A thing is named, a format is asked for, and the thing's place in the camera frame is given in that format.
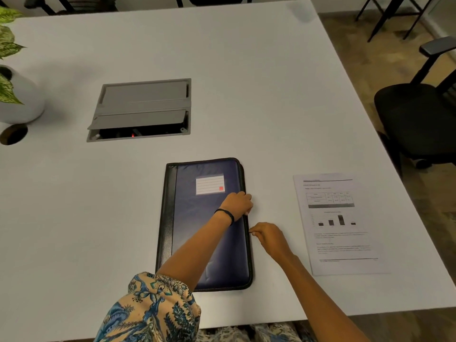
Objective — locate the person's right hand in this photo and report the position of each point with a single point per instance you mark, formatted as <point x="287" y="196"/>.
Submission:
<point x="272" y="242"/>

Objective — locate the person's left hand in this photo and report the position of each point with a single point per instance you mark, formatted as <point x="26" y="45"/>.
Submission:
<point x="237" y="204"/>

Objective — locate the blue zippered folder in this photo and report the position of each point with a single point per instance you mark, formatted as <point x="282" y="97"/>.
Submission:
<point x="189" y="210"/>

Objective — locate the printed paper sheet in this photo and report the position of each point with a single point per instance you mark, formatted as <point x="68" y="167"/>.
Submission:
<point x="342" y="242"/>

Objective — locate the person's right forearm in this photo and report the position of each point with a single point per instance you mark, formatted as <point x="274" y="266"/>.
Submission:
<point x="320" y="302"/>

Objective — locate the person's left forearm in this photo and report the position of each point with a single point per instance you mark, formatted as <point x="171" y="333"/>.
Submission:
<point x="192" y="256"/>

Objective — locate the black wristband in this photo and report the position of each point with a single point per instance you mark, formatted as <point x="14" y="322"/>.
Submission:
<point x="226" y="212"/>

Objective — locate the floral patterned dress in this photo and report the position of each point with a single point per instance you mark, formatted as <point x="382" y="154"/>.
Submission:
<point x="149" y="313"/>

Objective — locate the black mesh-back office chair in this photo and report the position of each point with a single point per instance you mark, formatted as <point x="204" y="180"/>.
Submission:
<point x="417" y="117"/>

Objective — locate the white round plant pot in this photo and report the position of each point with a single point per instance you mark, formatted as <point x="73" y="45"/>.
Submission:
<point x="25" y="99"/>

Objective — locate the black metal high stool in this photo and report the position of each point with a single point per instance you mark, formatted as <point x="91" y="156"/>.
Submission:
<point x="390" y="8"/>

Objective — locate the black ribbed-back office chair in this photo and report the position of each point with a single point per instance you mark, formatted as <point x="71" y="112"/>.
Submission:
<point x="85" y="5"/>

